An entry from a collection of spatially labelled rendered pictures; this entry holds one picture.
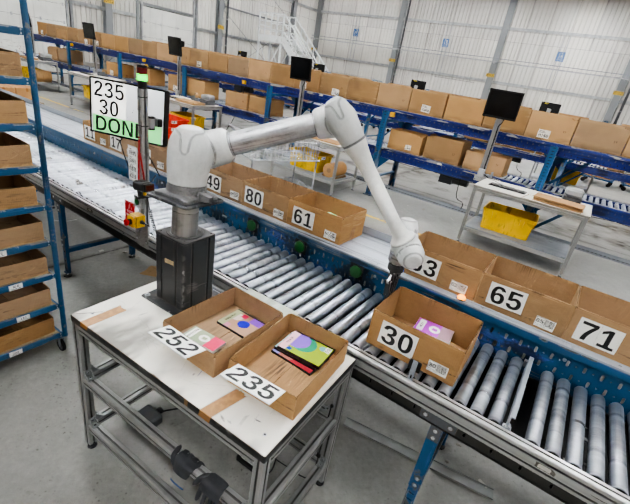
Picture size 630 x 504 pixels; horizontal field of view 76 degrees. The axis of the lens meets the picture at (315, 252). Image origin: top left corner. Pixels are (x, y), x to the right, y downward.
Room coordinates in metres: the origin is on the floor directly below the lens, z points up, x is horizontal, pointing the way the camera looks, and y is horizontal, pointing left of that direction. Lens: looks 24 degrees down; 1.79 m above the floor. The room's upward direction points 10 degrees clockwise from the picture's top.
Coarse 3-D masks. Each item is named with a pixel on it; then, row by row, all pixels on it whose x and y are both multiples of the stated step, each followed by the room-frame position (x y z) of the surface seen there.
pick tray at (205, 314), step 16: (208, 304) 1.41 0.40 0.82; (224, 304) 1.49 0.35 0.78; (240, 304) 1.52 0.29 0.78; (256, 304) 1.47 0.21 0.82; (176, 320) 1.27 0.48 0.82; (192, 320) 1.33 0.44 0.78; (208, 320) 1.39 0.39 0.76; (272, 320) 1.34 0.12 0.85; (224, 336) 1.30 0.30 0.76; (256, 336) 1.26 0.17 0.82; (208, 352) 1.09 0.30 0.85; (224, 352) 1.11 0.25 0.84; (208, 368) 1.09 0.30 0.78; (224, 368) 1.12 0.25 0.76
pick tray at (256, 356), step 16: (288, 320) 1.40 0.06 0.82; (304, 320) 1.38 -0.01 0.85; (272, 336) 1.31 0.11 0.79; (320, 336) 1.34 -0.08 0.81; (336, 336) 1.31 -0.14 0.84; (240, 352) 1.13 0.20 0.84; (256, 352) 1.22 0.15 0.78; (336, 352) 1.30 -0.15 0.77; (256, 368) 1.15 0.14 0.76; (272, 368) 1.16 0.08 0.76; (288, 368) 1.18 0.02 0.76; (320, 368) 1.21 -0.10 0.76; (336, 368) 1.22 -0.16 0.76; (288, 384) 1.10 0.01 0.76; (304, 384) 1.11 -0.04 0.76; (320, 384) 1.10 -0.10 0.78; (288, 400) 0.96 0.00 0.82; (304, 400) 1.00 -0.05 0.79; (288, 416) 0.96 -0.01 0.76
